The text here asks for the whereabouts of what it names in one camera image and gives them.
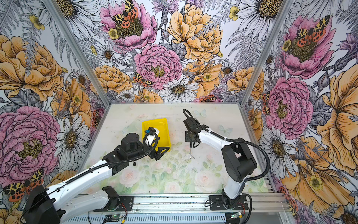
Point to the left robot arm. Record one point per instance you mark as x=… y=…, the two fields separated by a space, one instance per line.
x=62 y=201

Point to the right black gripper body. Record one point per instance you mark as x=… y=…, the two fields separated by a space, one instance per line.
x=188 y=137

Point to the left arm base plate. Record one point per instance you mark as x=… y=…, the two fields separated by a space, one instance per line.
x=122 y=203

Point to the aluminium corner post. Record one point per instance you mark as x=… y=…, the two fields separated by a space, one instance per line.
x=272 y=35
x=65 y=28

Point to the right green circuit board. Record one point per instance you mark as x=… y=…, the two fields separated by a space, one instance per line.
x=237 y=215

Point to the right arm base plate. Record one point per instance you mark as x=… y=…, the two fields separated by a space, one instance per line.
x=223 y=203

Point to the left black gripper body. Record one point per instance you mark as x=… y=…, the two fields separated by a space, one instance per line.
x=141 y=150

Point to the left green circuit board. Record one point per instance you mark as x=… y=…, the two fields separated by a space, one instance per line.
x=115 y=218

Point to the right aluminium corner post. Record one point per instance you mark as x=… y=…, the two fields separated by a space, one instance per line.
x=272 y=35

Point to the green circuit board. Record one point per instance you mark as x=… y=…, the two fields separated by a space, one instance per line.
x=115 y=218
x=237 y=215

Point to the aluminium front rail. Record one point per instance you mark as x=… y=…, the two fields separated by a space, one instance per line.
x=181 y=203

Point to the white vented cable duct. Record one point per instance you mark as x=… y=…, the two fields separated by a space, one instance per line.
x=165 y=218

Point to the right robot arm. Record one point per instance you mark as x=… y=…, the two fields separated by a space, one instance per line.
x=238 y=159

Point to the left aluminium corner post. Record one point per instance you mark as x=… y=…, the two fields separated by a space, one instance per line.
x=65 y=28

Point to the yellow plastic bin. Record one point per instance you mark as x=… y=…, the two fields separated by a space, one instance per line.
x=161 y=126

